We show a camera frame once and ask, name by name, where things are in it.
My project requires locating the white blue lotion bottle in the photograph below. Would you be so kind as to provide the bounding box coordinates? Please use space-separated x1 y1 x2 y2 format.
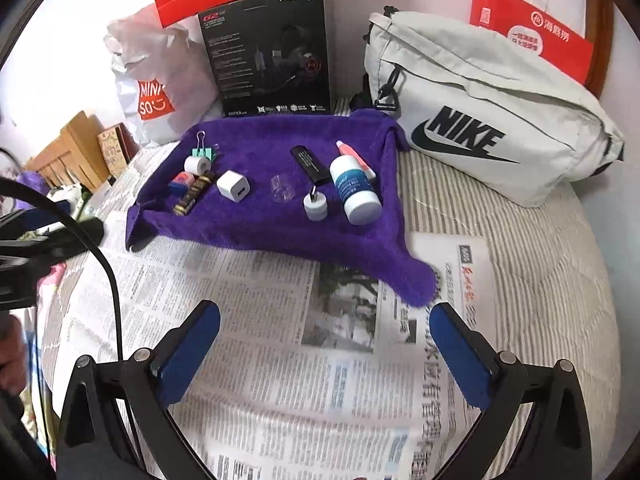
329 155 382 226

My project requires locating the black headset box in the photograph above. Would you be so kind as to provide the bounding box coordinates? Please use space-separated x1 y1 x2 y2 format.
198 0 334 117

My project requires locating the newspaper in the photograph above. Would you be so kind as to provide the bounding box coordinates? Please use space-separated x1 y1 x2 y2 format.
39 209 501 480

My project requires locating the red paper bag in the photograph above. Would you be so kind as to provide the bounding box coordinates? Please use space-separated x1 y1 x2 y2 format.
469 0 593 84

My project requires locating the green binder clip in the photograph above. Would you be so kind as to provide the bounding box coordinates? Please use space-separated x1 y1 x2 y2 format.
191 130 219 162

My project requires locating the wooden furniture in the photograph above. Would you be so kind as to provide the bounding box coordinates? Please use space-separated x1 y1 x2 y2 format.
23 112 110 192

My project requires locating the white Miniso bag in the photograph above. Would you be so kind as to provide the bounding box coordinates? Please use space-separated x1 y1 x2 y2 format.
104 4 222 146

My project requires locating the blue pink eraser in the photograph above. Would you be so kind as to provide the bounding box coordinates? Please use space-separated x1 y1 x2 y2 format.
167 171 196 196

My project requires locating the white Nike bag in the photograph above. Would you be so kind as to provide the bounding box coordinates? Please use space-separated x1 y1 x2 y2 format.
363 6 625 207

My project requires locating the black lighter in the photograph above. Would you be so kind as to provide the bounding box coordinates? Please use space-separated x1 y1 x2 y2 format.
290 145 331 186

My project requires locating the purple towel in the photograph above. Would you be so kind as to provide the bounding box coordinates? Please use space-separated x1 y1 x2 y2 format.
125 110 437 307

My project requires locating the black cable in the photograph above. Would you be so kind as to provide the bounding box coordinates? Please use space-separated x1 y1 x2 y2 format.
0 176 151 480

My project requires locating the left hand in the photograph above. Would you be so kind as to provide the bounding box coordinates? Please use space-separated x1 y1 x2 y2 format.
0 314 27 396

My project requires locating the white usb charger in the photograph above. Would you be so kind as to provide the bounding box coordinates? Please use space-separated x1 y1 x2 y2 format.
216 170 250 203

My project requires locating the patterned brown book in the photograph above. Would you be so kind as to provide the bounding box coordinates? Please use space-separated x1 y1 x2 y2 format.
98 122 140 179

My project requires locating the clear plastic cap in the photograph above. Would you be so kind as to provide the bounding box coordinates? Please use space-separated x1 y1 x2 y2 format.
270 174 296 204

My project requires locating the white tape roll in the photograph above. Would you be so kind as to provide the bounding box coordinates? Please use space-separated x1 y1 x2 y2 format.
183 156 212 177

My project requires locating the striped bed cover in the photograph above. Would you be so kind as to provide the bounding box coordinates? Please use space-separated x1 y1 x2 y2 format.
29 98 632 480

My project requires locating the small white round adapter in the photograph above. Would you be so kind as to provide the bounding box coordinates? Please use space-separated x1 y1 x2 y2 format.
303 185 329 222

